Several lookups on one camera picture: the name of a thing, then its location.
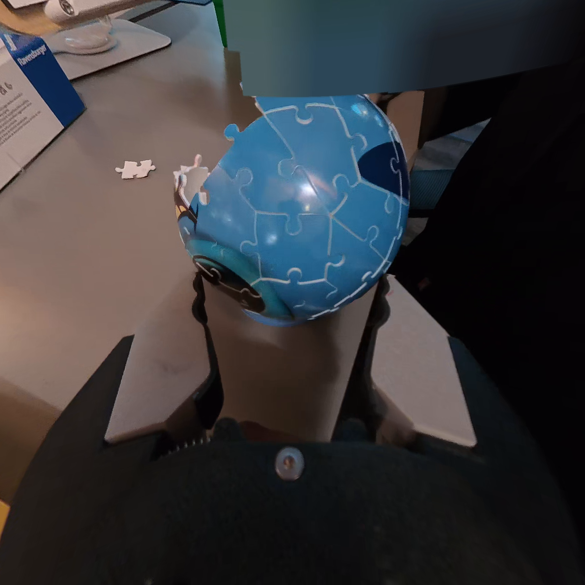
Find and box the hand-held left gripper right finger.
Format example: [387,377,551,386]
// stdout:
[337,273,479,449]

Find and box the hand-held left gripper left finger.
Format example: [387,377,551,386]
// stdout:
[104,272,225,443]

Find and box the blue puzzle ball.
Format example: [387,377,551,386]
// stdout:
[173,94,411,328]

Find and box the cartoon printed puzzle box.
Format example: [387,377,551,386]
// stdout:
[0,31,87,190]

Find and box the clear plastic ball stand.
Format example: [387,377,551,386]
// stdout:
[62,16,117,53]

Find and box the white metal stand base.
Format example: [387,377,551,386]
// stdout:
[46,18,172,80]

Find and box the white sheet holder bar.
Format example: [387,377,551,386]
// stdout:
[45,0,90,23]

